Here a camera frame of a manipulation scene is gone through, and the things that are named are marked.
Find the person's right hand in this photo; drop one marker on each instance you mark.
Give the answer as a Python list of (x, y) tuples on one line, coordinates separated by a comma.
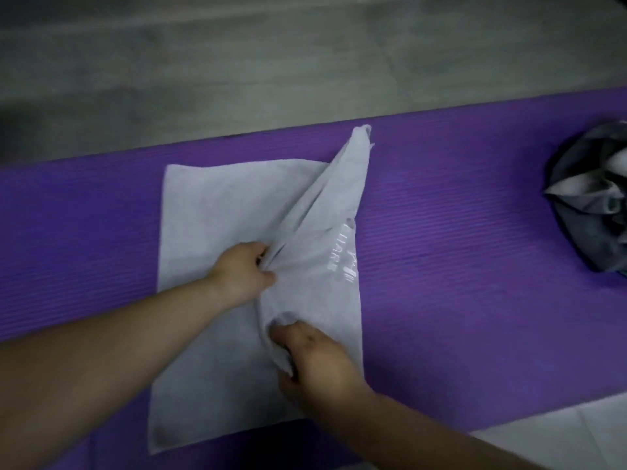
[(323, 372)]

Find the person's left hand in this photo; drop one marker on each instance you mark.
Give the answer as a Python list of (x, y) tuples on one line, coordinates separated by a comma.
[(240, 276)]

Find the light grey towel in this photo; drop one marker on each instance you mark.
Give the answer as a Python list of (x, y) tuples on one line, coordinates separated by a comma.
[(210, 215)]

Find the dark grey towel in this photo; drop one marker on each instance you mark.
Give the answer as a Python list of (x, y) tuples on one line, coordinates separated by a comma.
[(597, 244)]

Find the whitish grey towel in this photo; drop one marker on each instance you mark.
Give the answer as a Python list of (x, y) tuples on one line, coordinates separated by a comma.
[(578, 188)]

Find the person's right forearm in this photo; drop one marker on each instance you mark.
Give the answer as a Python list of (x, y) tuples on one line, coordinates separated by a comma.
[(416, 435)]

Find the person's left forearm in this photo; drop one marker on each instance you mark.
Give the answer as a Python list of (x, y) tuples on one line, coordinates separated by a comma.
[(98, 367)]

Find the purple yoga mat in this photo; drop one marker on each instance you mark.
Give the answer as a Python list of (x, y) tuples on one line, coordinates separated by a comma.
[(465, 288)]

